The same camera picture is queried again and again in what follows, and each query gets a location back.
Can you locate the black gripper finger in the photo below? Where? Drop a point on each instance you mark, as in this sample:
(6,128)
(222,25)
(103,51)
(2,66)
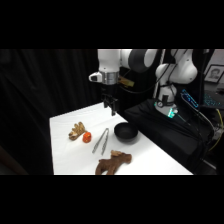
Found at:
(106,103)
(113,108)

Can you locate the small tan plush toy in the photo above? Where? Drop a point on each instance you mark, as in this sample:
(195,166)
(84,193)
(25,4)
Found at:
(77,131)

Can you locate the yellow wrist connector block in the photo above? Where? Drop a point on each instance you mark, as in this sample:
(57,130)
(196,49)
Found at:
(126,82)

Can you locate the black bowl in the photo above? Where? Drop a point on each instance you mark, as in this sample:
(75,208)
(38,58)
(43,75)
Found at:
(126,132)

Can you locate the framed portrait picture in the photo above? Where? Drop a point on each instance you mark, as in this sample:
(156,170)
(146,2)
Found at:
(214,73)

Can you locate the metal tongs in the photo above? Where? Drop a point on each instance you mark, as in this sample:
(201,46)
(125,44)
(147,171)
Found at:
(101,140)

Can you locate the black curtain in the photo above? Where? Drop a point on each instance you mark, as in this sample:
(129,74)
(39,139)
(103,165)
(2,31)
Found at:
(43,100)

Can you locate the black cloth-covered robot stand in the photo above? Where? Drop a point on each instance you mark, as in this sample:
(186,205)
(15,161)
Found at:
(166,133)

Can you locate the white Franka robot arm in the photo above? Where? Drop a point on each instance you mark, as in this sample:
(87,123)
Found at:
(108,60)

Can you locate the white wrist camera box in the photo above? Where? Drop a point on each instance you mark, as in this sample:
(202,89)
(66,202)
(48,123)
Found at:
(94,77)

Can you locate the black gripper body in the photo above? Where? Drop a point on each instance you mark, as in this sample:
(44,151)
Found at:
(109,91)

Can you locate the brown plush moose toy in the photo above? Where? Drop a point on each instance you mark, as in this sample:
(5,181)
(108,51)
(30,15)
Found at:
(112,162)

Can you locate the green base light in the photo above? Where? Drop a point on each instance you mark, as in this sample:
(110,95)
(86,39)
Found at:
(171,113)

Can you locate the red ball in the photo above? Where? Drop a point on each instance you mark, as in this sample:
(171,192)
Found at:
(87,137)

